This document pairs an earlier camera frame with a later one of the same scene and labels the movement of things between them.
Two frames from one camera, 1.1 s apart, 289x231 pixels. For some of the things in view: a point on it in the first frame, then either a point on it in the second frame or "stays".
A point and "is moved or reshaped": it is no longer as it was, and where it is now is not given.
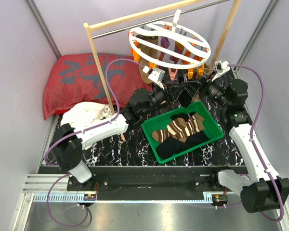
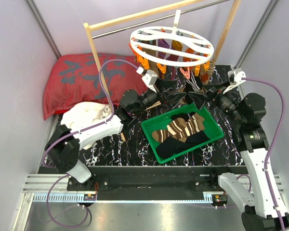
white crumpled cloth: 82,114 stays
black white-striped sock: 185,98 is moved or reshaped
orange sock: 187,53 -> 180,46
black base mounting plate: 143,179 stays
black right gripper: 195,86 -> 216,92
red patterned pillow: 75,78 stays
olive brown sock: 149,50 -> 152,67
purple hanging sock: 164,42 stays
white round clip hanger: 173,44 is moved or reshaped
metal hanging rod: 157,20 stays
